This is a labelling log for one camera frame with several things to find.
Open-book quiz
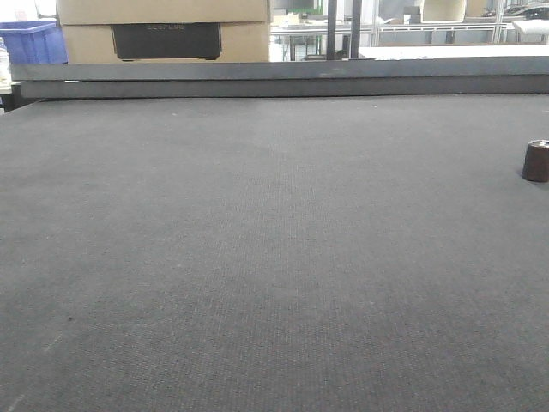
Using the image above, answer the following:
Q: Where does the dark grey fabric mat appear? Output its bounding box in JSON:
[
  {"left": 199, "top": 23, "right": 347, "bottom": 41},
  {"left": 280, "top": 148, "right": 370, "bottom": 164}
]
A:
[{"left": 1, "top": 95, "right": 548, "bottom": 411}]

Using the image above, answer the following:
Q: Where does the lower cardboard box black print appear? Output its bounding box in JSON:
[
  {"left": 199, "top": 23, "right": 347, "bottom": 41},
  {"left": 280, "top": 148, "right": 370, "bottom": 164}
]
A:
[{"left": 62, "top": 22, "right": 270, "bottom": 64}]

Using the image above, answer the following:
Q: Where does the black vertical pole left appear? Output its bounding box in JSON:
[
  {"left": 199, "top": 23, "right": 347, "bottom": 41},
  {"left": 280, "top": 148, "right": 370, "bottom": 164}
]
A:
[{"left": 326, "top": 0, "right": 337, "bottom": 61}]

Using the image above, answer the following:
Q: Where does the black vertical pole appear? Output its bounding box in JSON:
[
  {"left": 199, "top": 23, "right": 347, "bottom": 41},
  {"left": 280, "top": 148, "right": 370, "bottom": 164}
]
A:
[
  {"left": 349, "top": 0, "right": 362, "bottom": 60},
  {"left": 326, "top": 0, "right": 337, "bottom": 61}
]

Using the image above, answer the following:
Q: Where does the black vertical pole right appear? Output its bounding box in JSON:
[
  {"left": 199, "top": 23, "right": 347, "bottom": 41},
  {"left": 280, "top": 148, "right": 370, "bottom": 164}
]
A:
[{"left": 349, "top": 0, "right": 362, "bottom": 60}]

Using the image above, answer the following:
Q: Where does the dark grey lower board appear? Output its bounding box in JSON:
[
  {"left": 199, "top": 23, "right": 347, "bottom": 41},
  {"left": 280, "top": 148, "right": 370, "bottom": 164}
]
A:
[{"left": 21, "top": 75, "right": 548, "bottom": 100}]

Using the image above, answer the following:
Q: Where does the dark grey board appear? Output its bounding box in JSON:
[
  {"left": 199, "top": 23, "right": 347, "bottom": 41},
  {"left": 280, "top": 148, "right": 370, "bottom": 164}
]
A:
[
  {"left": 11, "top": 56, "right": 548, "bottom": 82},
  {"left": 21, "top": 75, "right": 548, "bottom": 100}
]

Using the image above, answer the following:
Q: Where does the upper cardboard box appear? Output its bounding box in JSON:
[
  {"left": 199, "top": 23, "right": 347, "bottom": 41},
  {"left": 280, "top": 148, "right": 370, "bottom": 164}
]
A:
[{"left": 57, "top": 0, "right": 269, "bottom": 25}]

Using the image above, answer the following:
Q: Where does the dark grey upper board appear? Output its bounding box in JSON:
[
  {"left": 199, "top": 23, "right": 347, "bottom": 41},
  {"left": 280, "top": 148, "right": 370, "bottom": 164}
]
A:
[{"left": 11, "top": 56, "right": 548, "bottom": 82}]

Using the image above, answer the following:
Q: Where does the blue plastic crate background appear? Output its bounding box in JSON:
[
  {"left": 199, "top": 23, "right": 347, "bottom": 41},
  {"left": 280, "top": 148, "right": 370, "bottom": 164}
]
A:
[{"left": 1, "top": 20, "right": 68, "bottom": 64}]

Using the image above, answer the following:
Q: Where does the clear plastic bottle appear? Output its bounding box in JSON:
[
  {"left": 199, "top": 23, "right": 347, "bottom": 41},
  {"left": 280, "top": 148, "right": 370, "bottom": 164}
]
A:
[{"left": 0, "top": 38, "right": 12, "bottom": 89}]

